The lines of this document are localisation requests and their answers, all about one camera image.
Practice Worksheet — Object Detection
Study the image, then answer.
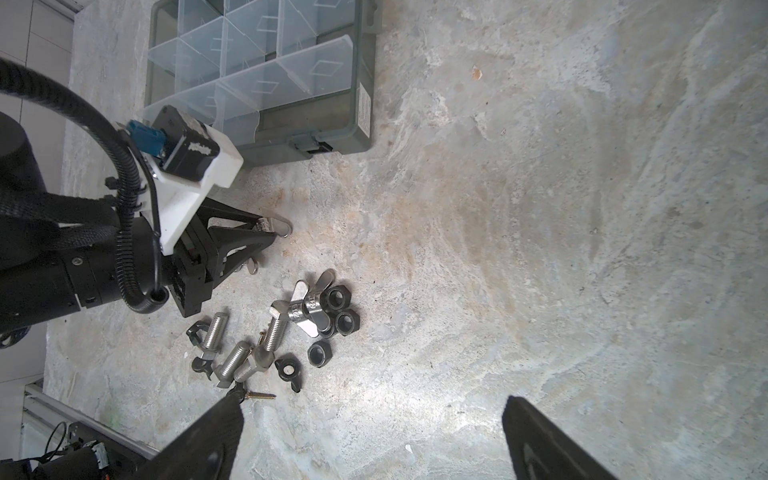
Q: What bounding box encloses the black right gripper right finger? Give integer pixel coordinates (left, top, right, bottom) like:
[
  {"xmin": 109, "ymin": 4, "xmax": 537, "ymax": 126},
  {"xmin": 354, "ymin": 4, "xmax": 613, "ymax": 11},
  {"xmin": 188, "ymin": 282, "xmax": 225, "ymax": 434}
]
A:
[{"xmin": 502, "ymin": 396, "xmax": 616, "ymax": 480}]

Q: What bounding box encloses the small brass screw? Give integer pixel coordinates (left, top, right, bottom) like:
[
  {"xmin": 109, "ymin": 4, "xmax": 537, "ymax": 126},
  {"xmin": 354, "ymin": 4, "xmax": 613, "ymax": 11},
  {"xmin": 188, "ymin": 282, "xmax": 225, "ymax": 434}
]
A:
[{"xmin": 244, "ymin": 391, "xmax": 277, "ymax": 400}]

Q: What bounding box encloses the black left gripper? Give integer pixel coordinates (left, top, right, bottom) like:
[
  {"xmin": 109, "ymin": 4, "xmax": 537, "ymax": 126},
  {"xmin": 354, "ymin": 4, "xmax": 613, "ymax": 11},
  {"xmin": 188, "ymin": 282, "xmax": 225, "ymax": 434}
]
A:
[{"xmin": 170, "ymin": 198, "xmax": 284, "ymax": 318}]

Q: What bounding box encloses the green plastic organizer box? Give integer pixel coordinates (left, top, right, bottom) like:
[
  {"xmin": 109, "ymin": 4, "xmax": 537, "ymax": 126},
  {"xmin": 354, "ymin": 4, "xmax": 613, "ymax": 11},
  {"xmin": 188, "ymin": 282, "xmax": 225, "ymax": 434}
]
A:
[{"xmin": 142, "ymin": 0, "xmax": 383, "ymax": 165}]

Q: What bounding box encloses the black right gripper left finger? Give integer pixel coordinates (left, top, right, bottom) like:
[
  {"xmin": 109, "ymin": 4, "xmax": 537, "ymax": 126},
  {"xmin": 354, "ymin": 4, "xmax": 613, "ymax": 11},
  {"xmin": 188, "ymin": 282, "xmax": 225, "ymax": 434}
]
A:
[{"xmin": 130, "ymin": 386, "xmax": 245, "ymax": 479}]

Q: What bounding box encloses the black corrugated cable left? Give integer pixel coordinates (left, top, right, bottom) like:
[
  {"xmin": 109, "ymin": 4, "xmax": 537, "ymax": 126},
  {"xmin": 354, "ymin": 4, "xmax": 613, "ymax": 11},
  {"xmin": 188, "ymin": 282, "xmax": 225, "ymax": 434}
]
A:
[{"xmin": 0, "ymin": 56, "xmax": 171, "ymax": 315}]

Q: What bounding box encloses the black wing nut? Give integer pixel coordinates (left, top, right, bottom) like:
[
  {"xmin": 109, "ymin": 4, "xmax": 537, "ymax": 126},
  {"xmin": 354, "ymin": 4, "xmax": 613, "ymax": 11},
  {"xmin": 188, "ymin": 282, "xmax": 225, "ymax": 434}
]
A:
[
  {"xmin": 186, "ymin": 319, "xmax": 211, "ymax": 350},
  {"xmin": 274, "ymin": 354, "xmax": 302, "ymax": 393},
  {"xmin": 191, "ymin": 357, "xmax": 213, "ymax": 380}
]

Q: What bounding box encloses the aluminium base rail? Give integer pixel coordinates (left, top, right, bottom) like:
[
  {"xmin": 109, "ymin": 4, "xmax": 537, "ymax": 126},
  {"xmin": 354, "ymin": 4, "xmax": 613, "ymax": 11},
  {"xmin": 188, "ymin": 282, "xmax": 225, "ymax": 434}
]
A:
[{"xmin": 18, "ymin": 380, "xmax": 157, "ymax": 479}]

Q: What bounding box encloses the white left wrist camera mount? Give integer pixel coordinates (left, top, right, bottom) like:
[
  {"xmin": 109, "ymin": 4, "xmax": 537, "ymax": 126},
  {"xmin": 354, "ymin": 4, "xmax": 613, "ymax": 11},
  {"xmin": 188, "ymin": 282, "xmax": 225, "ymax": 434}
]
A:
[{"xmin": 119, "ymin": 105, "xmax": 244, "ymax": 256}]

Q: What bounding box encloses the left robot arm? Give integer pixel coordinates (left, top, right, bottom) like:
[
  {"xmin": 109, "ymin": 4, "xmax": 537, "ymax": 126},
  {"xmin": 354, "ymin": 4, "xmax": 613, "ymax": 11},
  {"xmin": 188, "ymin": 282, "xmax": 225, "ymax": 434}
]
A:
[{"xmin": 1, "ymin": 198, "xmax": 292, "ymax": 337}]

